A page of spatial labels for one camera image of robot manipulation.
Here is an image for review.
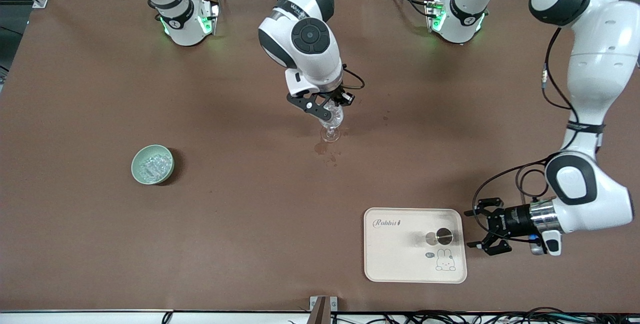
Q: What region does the clear ice cubes pile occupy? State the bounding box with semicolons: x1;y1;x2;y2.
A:
138;153;171;181

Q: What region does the black cable bundle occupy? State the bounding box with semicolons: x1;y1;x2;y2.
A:
330;307;640;324

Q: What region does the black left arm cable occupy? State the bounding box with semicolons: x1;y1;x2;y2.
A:
474;26;581;245

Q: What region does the brown table cover sheet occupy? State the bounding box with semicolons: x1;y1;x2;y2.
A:
0;0;640;313

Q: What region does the steel double jigger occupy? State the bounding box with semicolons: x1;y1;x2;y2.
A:
425;227;454;245

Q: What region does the cream rabbit print tray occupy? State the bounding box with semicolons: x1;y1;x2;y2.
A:
363;207;468;284

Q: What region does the clear stemmed wine glass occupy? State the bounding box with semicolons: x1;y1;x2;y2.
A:
320;105;345;143

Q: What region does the grey metal camera bracket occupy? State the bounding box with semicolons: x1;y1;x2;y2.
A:
309;296;338;324

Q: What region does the pale green ceramic bowl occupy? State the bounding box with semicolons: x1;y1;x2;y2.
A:
131;144;175;185

